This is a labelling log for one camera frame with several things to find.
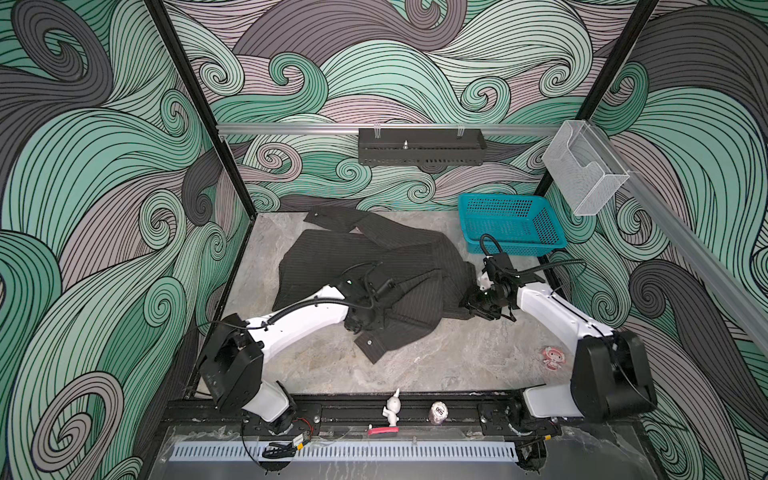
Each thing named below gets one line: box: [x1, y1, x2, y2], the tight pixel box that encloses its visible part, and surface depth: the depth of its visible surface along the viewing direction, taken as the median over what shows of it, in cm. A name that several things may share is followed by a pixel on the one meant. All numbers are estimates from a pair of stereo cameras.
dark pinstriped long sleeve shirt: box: [273, 207, 477, 364], surface depth 97 cm
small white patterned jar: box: [429, 401, 449, 425], surface depth 71 cm
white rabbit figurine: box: [382, 388, 402, 427], surface depth 74 cm
